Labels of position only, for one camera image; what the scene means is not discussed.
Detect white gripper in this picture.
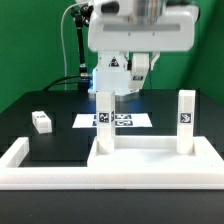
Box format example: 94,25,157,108
88,3,199,71

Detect white desk tabletop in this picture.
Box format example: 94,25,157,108
87,135,224,172

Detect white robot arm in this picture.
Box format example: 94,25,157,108
76,0,200,96

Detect AprilTag marker sheet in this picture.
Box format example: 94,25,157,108
72,113,152,128

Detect white U-shaped fence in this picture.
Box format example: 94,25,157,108
0,137,224,190

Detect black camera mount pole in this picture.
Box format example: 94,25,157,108
71,4,91,92

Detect white cable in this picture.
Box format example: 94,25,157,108
60,3,78,91

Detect black cables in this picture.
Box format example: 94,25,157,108
42,75,83,92

